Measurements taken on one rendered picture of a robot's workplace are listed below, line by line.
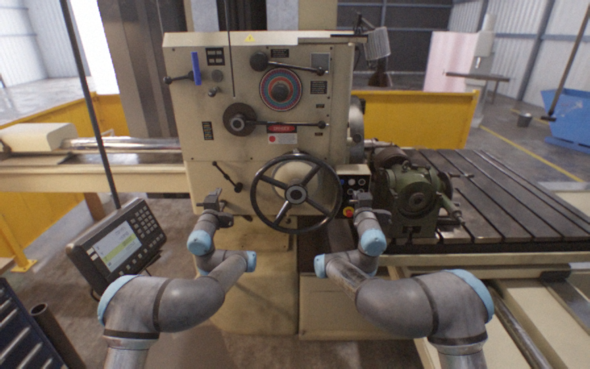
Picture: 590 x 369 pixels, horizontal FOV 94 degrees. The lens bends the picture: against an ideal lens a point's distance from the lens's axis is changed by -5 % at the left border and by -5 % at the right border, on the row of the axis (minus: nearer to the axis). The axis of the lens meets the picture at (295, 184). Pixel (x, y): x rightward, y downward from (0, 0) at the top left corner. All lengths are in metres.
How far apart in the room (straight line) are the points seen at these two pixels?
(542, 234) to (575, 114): 5.45
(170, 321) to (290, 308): 1.41
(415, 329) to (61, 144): 2.04
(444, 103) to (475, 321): 3.64
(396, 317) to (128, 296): 0.56
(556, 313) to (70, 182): 2.76
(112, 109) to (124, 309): 3.83
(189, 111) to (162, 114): 0.81
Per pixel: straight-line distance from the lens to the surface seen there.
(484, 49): 7.21
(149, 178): 1.91
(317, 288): 1.91
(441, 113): 4.19
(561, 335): 1.86
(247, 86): 1.26
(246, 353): 2.23
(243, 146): 1.33
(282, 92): 1.15
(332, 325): 2.21
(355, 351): 2.25
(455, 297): 0.66
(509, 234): 1.81
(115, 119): 4.45
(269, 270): 1.84
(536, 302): 1.95
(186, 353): 2.32
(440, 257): 1.63
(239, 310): 2.11
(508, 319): 1.80
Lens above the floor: 1.90
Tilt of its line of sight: 28 degrees down
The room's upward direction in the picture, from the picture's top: straight up
